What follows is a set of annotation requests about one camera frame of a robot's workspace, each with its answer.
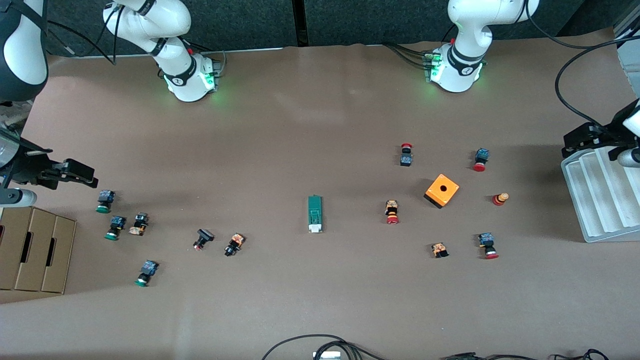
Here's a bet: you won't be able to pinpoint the green mushroom button blue block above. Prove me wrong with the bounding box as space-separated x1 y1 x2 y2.
95 189 116 214
134 259 160 288
104 215 127 241

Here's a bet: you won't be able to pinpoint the grey grooved plastic tray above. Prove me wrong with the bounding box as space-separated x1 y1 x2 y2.
561 142 640 244

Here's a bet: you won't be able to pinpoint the brown cardboard box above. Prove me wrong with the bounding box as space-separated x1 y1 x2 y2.
14 208 57 293
41 215 77 295
0 205 33 291

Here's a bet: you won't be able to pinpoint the grey cabinet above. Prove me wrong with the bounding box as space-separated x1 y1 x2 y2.
612 7 640 98

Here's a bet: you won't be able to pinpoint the brown table cover sheet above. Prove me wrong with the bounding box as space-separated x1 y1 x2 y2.
0 27 640 360

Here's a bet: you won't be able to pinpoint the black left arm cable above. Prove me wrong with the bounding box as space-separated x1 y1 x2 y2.
525 0 640 132

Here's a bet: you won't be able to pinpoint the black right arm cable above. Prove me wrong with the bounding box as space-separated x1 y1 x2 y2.
47 2 123 66

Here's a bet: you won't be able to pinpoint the black flat head switch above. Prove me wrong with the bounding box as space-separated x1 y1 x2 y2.
192 228 215 251

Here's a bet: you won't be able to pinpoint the orange button enclosure box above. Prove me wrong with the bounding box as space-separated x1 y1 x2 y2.
424 173 460 209

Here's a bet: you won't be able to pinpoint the black arm base cable bundle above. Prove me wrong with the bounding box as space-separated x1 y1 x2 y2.
384 42 433 71

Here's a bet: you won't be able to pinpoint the black tangled cables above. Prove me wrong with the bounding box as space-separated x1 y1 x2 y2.
550 348 611 360

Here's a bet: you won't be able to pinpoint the black looped cable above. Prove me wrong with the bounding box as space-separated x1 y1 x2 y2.
261 334 388 360

